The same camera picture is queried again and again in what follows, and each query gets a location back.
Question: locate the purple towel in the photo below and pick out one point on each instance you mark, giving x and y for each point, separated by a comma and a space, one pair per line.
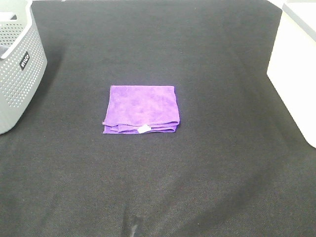
138, 109

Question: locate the black table cloth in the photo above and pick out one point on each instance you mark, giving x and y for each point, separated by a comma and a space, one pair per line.
237, 166

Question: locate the white plastic container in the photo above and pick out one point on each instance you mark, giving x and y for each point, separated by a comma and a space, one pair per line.
292, 65

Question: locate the grey perforated plastic basket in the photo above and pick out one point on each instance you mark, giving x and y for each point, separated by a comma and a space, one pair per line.
22, 60

